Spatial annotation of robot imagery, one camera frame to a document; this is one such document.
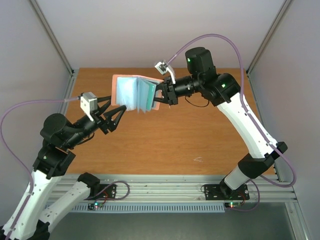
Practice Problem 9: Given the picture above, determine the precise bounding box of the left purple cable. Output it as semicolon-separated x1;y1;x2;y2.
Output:
0;97;83;240

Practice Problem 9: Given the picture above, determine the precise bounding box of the pink leather card holder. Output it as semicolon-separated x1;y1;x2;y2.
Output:
111;74;163;113

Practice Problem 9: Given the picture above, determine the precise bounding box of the aluminium rail frame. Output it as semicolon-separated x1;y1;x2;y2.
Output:
23;68;298;203

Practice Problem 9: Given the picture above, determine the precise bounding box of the teal VIP card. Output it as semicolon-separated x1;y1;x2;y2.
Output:
146;82;157;111

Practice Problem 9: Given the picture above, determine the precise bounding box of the grey slotted cable duct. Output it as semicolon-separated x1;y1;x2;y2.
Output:
71;202;225;214

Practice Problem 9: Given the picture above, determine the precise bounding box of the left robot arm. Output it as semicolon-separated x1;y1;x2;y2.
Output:
0;92;127;240

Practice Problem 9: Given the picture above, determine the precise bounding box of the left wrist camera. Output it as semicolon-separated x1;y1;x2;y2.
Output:
79;92;98;122

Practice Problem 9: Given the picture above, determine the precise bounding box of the left aluminium corner post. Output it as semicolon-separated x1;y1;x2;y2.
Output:
28;0;74;76

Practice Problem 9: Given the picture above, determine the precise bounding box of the right aluminium corner post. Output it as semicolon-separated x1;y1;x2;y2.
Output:
246;0;294;77

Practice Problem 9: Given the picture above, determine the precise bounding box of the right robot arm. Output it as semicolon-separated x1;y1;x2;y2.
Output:
154;47;288;199

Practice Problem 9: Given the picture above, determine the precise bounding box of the purple cable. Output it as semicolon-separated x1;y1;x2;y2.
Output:
166;33;298;213
0;97;83;240

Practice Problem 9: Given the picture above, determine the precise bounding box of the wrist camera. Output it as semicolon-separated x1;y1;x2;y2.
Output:
154;60;176;84
79;92;98;122

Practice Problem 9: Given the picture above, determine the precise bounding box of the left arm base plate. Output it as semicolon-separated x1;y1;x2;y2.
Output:
86;184;117;200

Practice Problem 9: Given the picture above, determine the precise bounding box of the aluminium corner post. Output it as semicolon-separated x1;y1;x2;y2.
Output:
246;0;294;77
28;0;74;76

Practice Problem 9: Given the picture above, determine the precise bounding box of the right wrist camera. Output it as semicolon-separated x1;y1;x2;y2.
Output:
154;60;176;84

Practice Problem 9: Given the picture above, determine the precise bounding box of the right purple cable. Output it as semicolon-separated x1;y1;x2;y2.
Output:
166;33;298;213

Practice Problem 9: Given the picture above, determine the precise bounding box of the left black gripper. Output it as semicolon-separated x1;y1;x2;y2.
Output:
65;94;128;149

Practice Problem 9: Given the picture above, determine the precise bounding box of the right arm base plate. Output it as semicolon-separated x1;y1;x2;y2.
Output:
200;184;250;201

